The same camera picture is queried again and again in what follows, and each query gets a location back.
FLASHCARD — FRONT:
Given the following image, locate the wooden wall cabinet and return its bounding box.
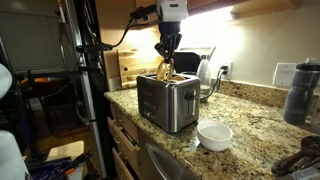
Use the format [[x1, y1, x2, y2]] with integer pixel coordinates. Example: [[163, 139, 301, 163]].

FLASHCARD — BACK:
[[94, 0, 301, 33]]

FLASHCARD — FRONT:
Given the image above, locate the wooden cutting board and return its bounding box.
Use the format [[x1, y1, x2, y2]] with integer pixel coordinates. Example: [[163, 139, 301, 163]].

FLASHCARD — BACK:
[[116, 48, 173, 90]]

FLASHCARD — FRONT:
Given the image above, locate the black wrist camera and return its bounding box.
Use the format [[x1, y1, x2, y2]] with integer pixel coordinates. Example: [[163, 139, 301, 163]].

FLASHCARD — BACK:
[[129, 3, 158, 21]]

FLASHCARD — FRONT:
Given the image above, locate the stainless steel two-slot toaster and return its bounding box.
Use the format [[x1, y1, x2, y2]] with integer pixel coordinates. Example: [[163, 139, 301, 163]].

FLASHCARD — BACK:
[[136, 72, 202, 134]]

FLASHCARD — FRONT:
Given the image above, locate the black orange bar clamp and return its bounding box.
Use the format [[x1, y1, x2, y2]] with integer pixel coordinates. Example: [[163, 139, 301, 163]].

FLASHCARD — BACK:
[[49, 150, 92, 178]]

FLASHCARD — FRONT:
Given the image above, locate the white wall outlet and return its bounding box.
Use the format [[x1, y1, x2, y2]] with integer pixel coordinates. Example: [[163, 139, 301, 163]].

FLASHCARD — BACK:
[[218, 61, 234, 81]]

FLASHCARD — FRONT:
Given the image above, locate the wooden drawer cabinet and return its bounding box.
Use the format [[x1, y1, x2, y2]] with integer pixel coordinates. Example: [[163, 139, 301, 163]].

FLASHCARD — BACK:
[[106, 102, 144, 180]]

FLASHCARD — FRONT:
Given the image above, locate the black vertical stand pole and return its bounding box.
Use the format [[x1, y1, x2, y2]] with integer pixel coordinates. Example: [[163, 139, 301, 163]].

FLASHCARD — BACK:
[[73, 0, 116, 178]]

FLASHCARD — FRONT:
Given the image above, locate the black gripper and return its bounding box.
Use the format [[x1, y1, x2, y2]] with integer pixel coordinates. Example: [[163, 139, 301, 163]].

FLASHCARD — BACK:
[[154, 20, 183, 65]]

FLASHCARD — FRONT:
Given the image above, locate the black power plug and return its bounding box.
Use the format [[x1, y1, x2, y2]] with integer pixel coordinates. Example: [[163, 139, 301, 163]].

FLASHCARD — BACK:
[[216, 65, 230, 91]]

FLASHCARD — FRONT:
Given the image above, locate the clear container blue-rimmed lid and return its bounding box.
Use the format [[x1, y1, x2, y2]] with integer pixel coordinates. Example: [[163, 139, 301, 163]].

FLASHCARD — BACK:
[[292, 166, 320, 180]]

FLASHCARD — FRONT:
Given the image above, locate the white switch plate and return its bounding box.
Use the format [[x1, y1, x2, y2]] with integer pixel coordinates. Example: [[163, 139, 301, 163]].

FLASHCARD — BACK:
[[272, 62, 298, 89]]

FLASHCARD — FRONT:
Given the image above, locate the black stereo camera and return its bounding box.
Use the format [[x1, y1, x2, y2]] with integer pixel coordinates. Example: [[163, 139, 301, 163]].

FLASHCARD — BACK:
[[75, 43, 114, 54]]

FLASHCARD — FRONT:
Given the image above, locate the light wooden stool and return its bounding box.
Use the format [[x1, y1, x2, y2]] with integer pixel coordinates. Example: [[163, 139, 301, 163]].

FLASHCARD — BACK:
[[45, 140, 86, 162]]

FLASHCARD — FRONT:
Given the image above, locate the brown handled kitchen tool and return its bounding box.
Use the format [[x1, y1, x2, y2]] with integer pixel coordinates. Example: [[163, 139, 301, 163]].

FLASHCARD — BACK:
[[270, 134, 320, 177]]

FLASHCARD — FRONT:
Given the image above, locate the under-cabinet light strip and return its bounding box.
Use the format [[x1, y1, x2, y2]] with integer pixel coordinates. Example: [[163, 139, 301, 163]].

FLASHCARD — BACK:
[[181, 6, 235, 34]]

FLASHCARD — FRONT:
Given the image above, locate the white ceramic bowl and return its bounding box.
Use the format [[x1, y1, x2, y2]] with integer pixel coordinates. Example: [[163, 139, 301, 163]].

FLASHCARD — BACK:
[[196, 120, 234, 153]]

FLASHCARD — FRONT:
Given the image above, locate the grey sports bottle black cap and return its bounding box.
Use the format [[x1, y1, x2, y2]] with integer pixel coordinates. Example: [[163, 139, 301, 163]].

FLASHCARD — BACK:
[[282, 58, 320, 125]]

